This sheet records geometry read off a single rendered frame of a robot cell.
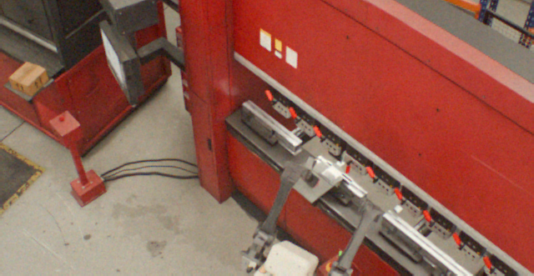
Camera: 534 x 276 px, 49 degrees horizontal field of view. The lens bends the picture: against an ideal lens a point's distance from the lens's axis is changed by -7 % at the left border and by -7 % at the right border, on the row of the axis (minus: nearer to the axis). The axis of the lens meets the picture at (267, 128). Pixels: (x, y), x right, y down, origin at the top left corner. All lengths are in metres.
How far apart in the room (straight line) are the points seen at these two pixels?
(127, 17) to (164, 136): 2.05
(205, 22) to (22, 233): 2.34
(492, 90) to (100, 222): 3.26
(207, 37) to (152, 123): 1.93
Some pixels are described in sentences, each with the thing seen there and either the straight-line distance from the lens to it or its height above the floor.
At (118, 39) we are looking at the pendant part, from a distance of 3.79.
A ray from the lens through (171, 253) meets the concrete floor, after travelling 4.59.
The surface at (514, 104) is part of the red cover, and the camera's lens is 2.51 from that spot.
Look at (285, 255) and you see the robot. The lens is 2.91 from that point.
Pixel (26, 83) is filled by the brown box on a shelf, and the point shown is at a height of 1.10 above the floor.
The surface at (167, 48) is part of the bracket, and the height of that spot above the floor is 1.21.
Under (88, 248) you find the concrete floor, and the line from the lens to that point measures 4.73.
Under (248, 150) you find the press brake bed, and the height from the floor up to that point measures 0.75.
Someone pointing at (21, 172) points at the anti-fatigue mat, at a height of 0.01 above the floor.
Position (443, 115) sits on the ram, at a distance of 2.80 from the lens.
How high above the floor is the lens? 3.86
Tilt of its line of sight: 47 degrees down
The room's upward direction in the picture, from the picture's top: straight up
